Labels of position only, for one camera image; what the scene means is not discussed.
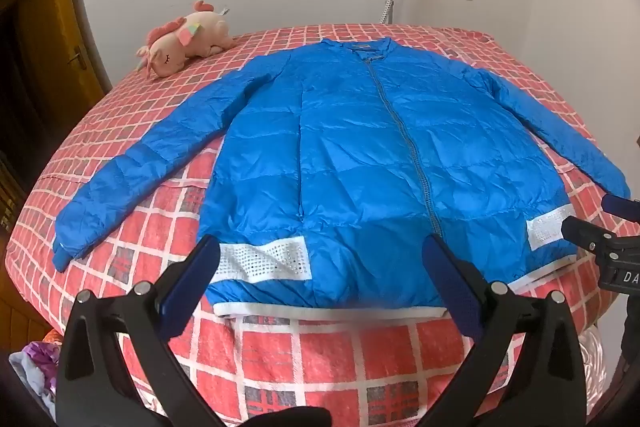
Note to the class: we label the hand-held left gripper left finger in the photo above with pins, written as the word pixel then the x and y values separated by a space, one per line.
pixel 190 282

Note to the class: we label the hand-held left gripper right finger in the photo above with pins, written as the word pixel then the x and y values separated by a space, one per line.
pixel 452 282

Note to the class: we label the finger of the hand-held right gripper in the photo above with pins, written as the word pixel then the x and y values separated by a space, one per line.
pixel 622 208
pixel 585 233

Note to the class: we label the blue puffer jacket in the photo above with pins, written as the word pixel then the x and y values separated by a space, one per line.
pixel 350 147

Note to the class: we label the purple clothes pile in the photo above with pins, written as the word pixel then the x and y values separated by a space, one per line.
pixel 40 367

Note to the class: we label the pale pink cloth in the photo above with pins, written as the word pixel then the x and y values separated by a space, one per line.
pixel 597 367

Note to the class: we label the red checked bed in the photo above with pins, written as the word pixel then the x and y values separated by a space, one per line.
pixel 325 362

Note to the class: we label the pink plush toy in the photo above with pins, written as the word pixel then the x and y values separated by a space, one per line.
pixel 177 42

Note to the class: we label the wooden door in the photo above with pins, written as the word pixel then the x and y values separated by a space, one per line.
pixel 45 57

